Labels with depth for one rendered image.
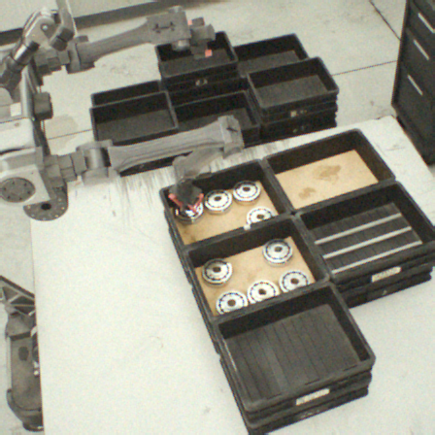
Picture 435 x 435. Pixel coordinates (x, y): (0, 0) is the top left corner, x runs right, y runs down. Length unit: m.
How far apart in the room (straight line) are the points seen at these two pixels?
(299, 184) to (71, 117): 2.14
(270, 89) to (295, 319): 1.62
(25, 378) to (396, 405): 1.50
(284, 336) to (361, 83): 2.50
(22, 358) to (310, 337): 1.33
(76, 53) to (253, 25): 2.81
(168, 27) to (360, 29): 2.96
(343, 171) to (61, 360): 1.23
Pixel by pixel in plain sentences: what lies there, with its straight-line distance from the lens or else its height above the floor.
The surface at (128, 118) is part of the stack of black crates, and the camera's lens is 3.37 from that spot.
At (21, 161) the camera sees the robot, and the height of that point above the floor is 1.50.
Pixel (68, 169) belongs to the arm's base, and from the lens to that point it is 1.72.
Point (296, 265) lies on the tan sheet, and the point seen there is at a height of 0.83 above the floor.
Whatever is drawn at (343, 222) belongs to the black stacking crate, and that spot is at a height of 0.83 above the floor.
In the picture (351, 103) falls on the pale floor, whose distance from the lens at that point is 4.12.
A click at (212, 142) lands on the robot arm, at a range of 1.72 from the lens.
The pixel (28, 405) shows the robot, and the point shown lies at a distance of 2.80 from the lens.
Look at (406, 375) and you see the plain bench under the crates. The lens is 2.19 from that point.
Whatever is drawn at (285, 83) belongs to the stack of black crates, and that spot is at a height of 0.49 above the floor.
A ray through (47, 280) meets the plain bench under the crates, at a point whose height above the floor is 0.70.
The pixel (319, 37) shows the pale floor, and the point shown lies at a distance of 4.67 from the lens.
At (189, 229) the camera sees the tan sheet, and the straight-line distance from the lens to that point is 2.34.
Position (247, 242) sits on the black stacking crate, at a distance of 2.23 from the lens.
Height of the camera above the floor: 2.62
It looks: 49 degrees down
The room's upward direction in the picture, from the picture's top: 7 degrees counter-clockwise
